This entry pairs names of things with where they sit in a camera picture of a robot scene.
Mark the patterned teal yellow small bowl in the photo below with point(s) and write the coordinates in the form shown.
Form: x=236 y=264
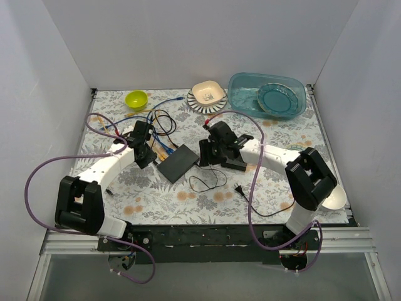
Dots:
x=297 y=147

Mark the teal transparent plastic tub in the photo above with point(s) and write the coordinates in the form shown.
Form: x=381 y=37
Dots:
x=243 y=91

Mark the striped white blue plate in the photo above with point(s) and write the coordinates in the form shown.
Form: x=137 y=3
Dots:
x=206 y=109

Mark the teal glass plate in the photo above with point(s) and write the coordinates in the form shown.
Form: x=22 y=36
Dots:
x=278 y=100

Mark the floral patterned table mat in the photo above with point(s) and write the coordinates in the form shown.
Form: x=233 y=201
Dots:
x=210 y=195

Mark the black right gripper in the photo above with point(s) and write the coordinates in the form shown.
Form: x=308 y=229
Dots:
x=206 y=153

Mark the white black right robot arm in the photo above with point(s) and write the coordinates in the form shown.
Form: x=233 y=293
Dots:
x=310 y=179

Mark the lime green plastic bowl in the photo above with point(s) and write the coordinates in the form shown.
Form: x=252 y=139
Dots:
x=136 y=100

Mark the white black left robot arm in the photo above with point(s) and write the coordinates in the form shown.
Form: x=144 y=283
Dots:
x=80 y=199

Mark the aluminium frame rail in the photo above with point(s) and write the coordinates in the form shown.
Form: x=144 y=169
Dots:
x=335 y=240

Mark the cream square panda bowl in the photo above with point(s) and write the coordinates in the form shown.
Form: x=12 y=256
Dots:
x=208 y=92

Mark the black network switch box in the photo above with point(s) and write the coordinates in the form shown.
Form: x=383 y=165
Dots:
x=178 y=163

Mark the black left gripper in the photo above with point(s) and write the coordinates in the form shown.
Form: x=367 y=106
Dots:
x=145 y=155

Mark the white ceramic bowl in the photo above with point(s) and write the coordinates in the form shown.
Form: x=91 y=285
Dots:
x=335 y=201

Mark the black power adapter brick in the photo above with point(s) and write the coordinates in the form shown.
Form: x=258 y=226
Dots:
x=237 y=164

